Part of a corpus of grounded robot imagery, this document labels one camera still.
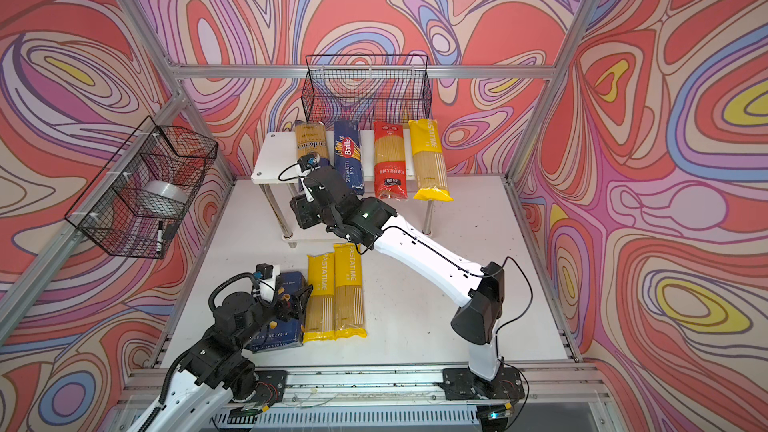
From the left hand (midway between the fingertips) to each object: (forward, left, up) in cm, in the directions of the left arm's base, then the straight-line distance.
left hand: (301, 282), depth 78 cm
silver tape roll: (+16, +32, +19) cm, 41 cm away
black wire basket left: (+13, +40, +17) cm, 46 cm away
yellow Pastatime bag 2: (-7, -12, -11) cm, 18 cm away
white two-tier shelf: (+24, +6, +21) cm, 32 cm away
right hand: (+10, -3, +19) cm, 21 cm away
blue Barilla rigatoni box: (-11, +2, -6) cm, 12 cm away
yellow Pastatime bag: (-5, -4, -10) cm, 12 cm away
